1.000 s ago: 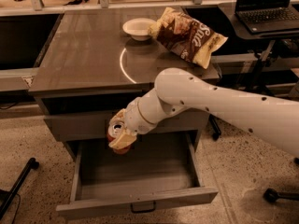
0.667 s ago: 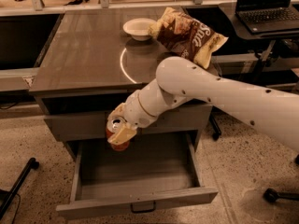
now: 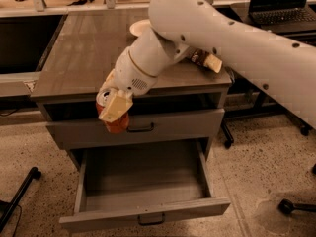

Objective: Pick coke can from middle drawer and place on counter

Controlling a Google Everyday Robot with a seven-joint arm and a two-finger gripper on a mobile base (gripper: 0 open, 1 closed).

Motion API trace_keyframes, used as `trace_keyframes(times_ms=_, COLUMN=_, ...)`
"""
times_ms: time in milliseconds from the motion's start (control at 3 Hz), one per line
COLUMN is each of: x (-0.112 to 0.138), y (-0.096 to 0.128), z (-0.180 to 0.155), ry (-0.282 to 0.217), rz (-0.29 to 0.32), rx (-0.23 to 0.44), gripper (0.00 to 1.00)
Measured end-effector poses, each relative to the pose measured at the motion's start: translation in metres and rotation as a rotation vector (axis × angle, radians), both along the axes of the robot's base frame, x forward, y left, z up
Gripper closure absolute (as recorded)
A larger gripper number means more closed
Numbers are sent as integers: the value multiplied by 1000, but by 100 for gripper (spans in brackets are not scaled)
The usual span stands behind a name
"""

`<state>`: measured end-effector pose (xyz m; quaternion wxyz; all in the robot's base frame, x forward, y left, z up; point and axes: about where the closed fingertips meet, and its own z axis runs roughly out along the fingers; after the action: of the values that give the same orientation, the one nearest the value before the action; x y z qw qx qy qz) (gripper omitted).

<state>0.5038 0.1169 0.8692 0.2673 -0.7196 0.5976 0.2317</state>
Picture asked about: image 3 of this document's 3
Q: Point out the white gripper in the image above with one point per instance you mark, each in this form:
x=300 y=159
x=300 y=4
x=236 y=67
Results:
x=130 y=73

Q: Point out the black laptop stand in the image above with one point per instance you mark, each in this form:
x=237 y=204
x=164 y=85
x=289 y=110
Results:
x=259 y=103

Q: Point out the black stand leg left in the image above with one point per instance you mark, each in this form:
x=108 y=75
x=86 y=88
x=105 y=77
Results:
x=7 y=208

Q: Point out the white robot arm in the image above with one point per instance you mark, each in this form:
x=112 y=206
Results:
x=283 y=68

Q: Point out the grey drawer cabinet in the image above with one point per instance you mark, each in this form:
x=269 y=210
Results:
x=85 y=52

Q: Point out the red coke can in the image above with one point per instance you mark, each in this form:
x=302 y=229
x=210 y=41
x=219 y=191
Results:
x=117 y=126

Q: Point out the white bowl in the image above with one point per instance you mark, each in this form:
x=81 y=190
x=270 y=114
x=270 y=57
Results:
x=139 y=27

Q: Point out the open grey middle drawer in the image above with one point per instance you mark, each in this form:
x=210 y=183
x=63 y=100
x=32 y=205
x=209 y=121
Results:
x=143 y=185

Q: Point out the black laptop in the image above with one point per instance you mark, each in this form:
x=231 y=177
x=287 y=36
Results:
x=270 y=12

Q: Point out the brown chip bag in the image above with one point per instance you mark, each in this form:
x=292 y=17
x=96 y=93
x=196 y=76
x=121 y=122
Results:
x=207 y=60

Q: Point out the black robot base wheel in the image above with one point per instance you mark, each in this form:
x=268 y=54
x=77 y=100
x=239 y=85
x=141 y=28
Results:
x=288 y=207

